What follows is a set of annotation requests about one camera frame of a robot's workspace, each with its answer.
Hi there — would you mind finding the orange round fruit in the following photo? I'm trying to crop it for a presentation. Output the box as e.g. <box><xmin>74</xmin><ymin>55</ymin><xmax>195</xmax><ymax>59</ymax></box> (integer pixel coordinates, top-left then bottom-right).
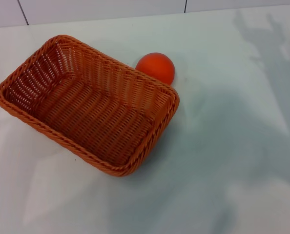
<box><xmin>135</xmin><ymin>53</ymin><xmax>176</xmax><ymax>86</ymax></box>

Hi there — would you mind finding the orange woven rectangular basket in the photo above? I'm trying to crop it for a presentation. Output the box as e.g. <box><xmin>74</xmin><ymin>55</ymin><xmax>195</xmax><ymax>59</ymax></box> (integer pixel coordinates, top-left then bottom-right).
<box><xmin>0</xmin><ymin>35</ymin><xmax>181</xmax><ymax>178</ymax></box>

